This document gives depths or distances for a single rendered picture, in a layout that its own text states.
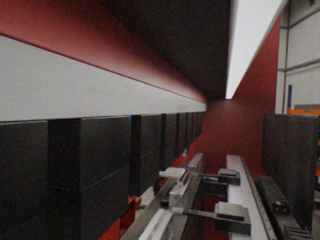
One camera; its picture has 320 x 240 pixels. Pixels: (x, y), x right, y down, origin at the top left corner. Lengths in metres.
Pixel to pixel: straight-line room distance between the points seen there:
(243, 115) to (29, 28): 2.00
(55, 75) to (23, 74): 0.04
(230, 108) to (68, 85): 1.93
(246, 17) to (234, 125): 1.88
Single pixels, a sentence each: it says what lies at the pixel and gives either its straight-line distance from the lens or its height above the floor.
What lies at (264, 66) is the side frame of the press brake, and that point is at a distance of 2.18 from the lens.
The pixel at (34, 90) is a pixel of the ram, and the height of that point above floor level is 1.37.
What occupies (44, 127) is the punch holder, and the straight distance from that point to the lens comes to 0.23.
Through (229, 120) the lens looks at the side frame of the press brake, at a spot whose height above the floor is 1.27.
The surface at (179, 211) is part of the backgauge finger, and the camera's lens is 0.86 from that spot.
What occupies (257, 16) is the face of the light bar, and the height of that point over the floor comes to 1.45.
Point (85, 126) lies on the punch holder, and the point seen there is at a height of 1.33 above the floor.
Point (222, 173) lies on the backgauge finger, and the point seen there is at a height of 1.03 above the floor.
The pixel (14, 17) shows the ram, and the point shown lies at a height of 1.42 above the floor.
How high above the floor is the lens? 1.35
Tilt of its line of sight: 3 degrees down
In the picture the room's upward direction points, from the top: 2 degrees clockwise
